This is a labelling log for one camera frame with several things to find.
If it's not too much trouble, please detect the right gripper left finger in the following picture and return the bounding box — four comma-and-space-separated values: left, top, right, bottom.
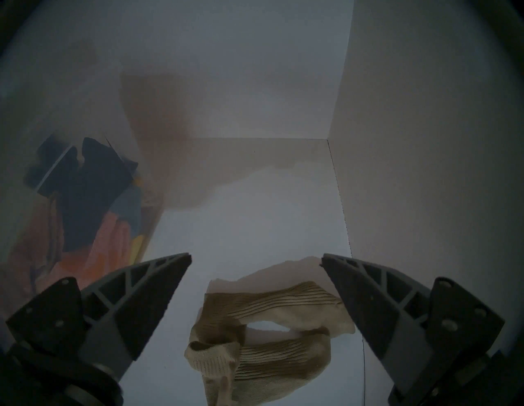
6, 253, 192, 383

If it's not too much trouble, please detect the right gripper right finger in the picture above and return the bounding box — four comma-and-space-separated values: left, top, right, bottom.
322, 253, 505, 388

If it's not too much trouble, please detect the beige ribbed sock pair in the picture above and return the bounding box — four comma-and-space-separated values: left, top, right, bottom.
184, 280, 356, 406

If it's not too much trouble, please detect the clear plastic storage bin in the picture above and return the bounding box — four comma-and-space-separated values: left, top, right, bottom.
0, 41, 164, 311

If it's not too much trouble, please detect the yellow cloth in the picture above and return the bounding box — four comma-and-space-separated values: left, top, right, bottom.
130, 233, 145, 264

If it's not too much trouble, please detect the peach pink cloth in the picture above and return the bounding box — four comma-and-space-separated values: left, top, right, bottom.
8, 201, 142, 295

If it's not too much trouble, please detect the black sock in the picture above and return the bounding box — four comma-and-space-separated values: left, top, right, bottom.
61, 137, 140, 252
25, 135, 80, 199

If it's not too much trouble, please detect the white wardrobe carcass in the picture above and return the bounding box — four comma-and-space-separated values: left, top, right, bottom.
0, 0, 524, 406

